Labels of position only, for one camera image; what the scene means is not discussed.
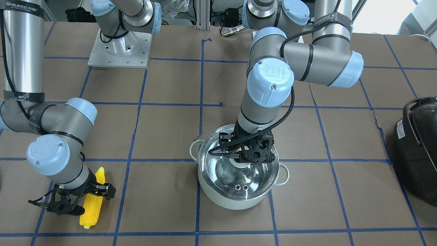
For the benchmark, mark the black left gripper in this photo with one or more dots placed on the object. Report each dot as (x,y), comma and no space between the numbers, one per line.
(225,140)

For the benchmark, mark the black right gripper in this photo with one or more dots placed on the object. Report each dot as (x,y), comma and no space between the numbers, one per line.
(89,184)

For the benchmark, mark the yellow corn cob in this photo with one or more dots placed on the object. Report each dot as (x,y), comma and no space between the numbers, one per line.
(92,206)

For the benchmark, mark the glass pot lid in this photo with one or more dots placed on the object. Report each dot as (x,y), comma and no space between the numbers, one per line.
(235,171)

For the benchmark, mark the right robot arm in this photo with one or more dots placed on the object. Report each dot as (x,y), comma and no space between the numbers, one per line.
(62,130)

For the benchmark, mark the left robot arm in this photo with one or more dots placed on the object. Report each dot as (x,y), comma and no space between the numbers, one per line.
(282,52)

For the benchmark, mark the white electric cooking pot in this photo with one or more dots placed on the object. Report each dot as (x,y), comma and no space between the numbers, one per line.
(239,184)

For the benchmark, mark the black rice cooker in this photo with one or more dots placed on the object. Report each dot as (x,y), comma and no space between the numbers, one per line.
(416,141)

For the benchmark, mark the silver cable connector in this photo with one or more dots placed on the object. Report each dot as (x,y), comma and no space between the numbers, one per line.
(231,31)

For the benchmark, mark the aluminium frame post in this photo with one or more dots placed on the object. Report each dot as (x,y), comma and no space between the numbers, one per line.
(203,9)

